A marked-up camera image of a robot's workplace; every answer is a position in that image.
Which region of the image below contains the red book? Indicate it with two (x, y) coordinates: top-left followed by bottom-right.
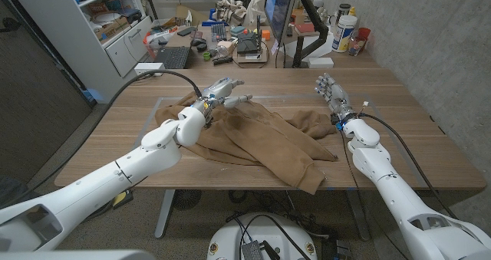
(294, 21), (316, 35)

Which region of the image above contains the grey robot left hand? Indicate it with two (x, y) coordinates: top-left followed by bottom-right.
(189, 77), (254, 117)

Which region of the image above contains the beige plaid bag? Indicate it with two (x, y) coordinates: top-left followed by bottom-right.
(215, 0), (248, 26)

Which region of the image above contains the brown cardboard box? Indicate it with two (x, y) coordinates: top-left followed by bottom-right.
(94, 16), (131, 42)

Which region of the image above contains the brown zip jacket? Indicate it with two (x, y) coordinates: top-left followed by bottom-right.
(154, 91), (339, 196)

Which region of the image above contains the yellow black foot pedal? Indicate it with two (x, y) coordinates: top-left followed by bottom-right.
(110, 189), (134, 209)

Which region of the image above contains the small beige box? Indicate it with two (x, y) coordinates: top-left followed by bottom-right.
(218, 40), (236, 56)

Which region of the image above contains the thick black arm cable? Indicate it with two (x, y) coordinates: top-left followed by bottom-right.
(358, 112), (460, 219)
(0, 69), (203, 211)

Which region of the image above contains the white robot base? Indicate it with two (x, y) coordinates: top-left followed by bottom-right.
(206, 212), (318, 260)

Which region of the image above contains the white red plastic bag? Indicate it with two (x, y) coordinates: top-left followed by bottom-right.
(143, 25), (180, 50)

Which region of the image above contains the black keyboard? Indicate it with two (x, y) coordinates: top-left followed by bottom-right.
(210, 21), (228, 42)
(153, 45), (192, 70)

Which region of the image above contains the clear plastic bottle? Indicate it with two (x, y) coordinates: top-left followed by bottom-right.
(210, 44), (231, 58)

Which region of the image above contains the white shelf cabinet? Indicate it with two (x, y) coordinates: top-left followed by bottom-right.
(7, 0), (154, 100)

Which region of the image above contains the black round fan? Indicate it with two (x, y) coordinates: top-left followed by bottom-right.
(172, 189), (203, 211)

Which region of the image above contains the flat computer monitor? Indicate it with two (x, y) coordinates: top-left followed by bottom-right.
(263, 0), (299, 48)

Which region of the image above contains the white wipes canister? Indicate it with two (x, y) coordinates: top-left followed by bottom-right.
(331, 14), (358, 54)

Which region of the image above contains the white cloth bag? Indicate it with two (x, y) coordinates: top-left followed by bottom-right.
(245, 0), (269, 25)

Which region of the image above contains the small white box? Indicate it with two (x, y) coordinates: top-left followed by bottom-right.
(308, 56), (335, 69)

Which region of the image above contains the black smartphone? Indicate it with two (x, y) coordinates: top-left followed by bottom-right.
(176, 25), (199, 38)

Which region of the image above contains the white power strip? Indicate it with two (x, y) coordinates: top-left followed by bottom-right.
(133, 62), (166, 77)

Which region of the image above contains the dark jar with black lid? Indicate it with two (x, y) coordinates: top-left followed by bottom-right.
(337, 2), (352, 23)

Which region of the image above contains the flat brown cardboard sheet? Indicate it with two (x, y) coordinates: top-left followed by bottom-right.
(168, 5), (210, 27)

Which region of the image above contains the grey table leg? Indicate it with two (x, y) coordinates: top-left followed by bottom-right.
(347, 190), (371, 242)
(154, 189), (177, 240)

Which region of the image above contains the black mini computer with antennas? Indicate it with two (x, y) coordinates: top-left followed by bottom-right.
(236, 15), (264, 56)

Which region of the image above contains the clear drinking glass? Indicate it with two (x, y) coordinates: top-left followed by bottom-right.
(348, 36), (365, 57)

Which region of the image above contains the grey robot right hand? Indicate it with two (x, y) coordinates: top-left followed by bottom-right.
(314, 72), (356, 120)

